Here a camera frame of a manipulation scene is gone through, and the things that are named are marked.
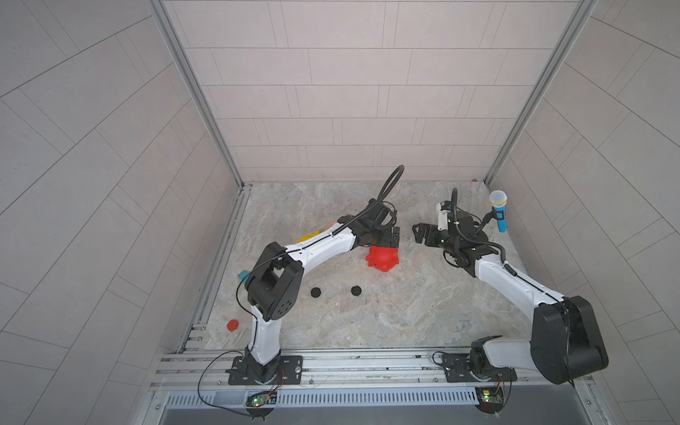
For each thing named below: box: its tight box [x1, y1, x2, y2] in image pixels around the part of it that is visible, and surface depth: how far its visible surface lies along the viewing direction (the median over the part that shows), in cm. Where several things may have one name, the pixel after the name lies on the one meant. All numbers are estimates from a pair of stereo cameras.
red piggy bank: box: [364, 246, 400, 272], surface depth 88 cm
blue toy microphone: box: [488, 189, 509, 233], surface depth 82 cm
